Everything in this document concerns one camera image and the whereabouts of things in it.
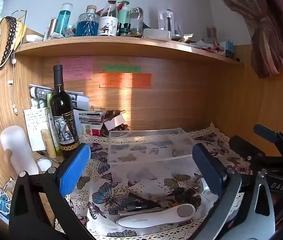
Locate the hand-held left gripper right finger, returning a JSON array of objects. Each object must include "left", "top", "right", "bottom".
[{"left": 192, "top": 142, "right": 276, "bottom": 240}]

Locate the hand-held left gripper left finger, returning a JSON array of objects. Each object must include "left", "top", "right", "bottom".
[{"left": 9, "top": 143, "right": 97, "bottom": 240}]

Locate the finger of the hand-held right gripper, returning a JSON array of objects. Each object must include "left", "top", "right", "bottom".
[
  {"left": 253, "top": 124, "right": 283, "bottom": 160},
  {"left": 228, "top": 135, "right": 283, "bottom": 173}
]

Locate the clear plastic storage box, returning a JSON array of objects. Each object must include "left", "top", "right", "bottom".
[{"left": 108, "top": 127, "right": 200, "bottom": 180}]

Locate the white handheld foot file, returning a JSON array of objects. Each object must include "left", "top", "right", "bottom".
[{"left": 116, "top": 203, "right": 196, "bottom": 228}]

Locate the black pen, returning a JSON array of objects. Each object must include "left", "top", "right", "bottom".
[{"left": 124, "top": 204, "right": 158, "bottom": 210}]

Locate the small round tin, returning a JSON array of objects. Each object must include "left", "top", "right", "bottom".
[{"left": 35, "top": 157, "right": 53, "bottom": 173}]

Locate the beige stick tube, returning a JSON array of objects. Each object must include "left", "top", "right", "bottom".
[{"left": 41, "top": 129, "right": 57, "bottom": 158}]

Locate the butterfly print tablecloth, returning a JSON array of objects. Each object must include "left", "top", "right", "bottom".
[{"left": 54, "top": 122, "right": 254, "bottom": 240}]

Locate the red white carton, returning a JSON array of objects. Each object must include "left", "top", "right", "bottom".
[{"left": 84, "top": 122, "right": 104, "bottom": 137}]

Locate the stack of printed cards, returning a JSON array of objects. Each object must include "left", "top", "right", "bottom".
[{"left": 79, "top": 107, "right": 107, "bottom": 124}]

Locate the white handwritten note paper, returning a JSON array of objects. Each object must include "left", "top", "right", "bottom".
[{"left": 24, "top": 107, "right": 50, "bottom": 152}]

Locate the white plastic bottle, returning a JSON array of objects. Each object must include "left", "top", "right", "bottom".
[{"left": 0, "top": 125, "right": 39, "bottom": 175}]

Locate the dark wine bottle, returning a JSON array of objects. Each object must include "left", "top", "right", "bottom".
[{"left": 49, "top": 64, "right": 80, "bottom": 158}]

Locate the folded newspaper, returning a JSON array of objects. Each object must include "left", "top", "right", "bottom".
[{"left": 29, "top": 84, "right": 90, "bottom": 110}]

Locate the blue cartoon sticker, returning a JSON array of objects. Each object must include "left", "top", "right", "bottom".
[{"left": 0, "top": 180, "right": 15, "bottom": 225}]

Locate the grey remote control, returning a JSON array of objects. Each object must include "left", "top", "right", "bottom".
[{"left": 30, "top": 86, "right": 57, "bottom": 99}]

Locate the blue pencil sharpener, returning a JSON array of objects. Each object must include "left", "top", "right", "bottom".
[{"left": 223, "top": 40, "right": 234, "bottom": 57}]

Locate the pink sticky note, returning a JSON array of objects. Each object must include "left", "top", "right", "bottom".
[{"left": 61, "top": 57, "right": 93, "bottom": 80}]

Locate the orange sticky note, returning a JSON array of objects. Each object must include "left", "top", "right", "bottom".
[{"left": 99, "top": 72, "right": 152, "bottom": 89}]

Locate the brown striped curtain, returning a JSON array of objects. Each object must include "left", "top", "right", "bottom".
[{"left": 208, "top": 0, "right": 283, "bottom": 79}]

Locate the jar of wooden sticks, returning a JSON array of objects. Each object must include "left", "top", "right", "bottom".
[{"left": 207, "top": 27, "right": 218, "bottom": 43}]

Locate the green sticky note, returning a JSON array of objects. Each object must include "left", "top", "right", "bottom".
[{"left": 103, "top": 64, "right": 141, "bottom": 73}]

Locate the wooden shelf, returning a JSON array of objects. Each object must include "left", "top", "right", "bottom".
[{"left": 15, "top": 35, "right": 245, "bottom": 67}]

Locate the white eraser box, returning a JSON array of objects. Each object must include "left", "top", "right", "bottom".
[{"left": 26, "top": 34, "right": 44, "bottom": 42}]

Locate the translucent brush box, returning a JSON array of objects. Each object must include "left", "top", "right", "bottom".
[{"left": 143, "top": 28, "right": 172, "bottom": 40}]

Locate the silver metal tube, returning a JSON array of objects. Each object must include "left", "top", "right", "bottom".
[{"left": 47, "top": 17, "right": 59, "bottom": 39}]

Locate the blue liquid glass bottle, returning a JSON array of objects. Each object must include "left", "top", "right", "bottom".
[{"left": 75, "top": 5, "right": 100, "bottom": 37}]

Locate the yellow plastic piece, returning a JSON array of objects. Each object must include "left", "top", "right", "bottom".
[{"left": 14, "top": 20, "right": 27, "bottom": 50}]

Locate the dark green ink bottle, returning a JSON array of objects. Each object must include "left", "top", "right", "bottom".
[{"left": 118, "top": 23, "right": 131, "bottom": 37}]

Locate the clear package black tool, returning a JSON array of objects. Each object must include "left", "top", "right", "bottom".
[{"left": 158, "top": 9, "right": 175, "bottom": 30}]

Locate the teal tall bottle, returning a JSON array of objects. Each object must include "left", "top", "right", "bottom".
[{"left": 56, "top": 3, "right": 73, "bottom": 35}]

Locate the clear bottle white label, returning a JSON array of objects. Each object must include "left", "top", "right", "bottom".
[{"left": 99, "top": 0, "right": 119, "bottom": 37}]

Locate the glass dome jar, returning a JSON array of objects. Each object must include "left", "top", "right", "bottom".
[{"left": 129, "top": 7, "right": 144, "bottom": 35}]

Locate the green pump bottle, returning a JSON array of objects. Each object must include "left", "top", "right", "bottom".
[{"left": 118, "top": 0, "right": 131, "bottom": 30}]

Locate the white charging cable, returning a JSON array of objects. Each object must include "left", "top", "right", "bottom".
[{"left": 8, "top": 52, "right": 19, "bottom": 115}]

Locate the black bead chain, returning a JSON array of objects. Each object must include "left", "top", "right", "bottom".
[{"left": 0, "top": 16, "right": 17, "bottom": 67}]

